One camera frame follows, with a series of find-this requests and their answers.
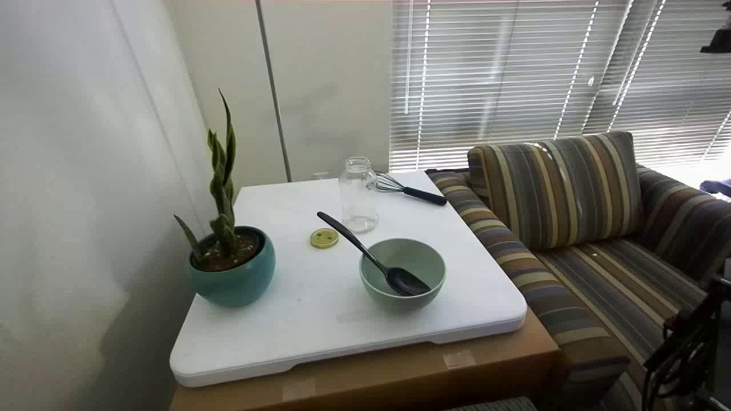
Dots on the clear glass jar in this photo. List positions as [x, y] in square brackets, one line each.
[357, 199]

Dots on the yellow jar lid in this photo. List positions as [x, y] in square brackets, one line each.
[325, 237]

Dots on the pale green bowl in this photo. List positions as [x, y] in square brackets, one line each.
[423, 258]

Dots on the black plastic spoon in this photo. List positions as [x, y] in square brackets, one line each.
[403, 281]

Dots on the white foam board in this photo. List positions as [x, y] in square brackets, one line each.
[305, 320]

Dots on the green snake plant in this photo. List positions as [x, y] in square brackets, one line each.
[223, 190]

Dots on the teal ceramic plant pot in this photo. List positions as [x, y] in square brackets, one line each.
[231, 283]

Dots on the brown wooden table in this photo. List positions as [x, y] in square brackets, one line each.
[395, 376]

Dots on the white window blinds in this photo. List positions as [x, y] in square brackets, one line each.
[495, 75]

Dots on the striped couch cushion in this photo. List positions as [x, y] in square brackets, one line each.
[563, 190]

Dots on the striped fabric couch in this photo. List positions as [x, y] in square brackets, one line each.
[609, 296]

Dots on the blue fabric item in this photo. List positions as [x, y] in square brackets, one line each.
[717, 186]

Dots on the grey wall conduit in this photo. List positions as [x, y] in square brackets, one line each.
[275, 92]

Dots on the black metal frame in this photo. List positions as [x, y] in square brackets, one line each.
[682, 349]

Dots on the black overhead mount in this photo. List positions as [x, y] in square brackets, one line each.
[721, 38]

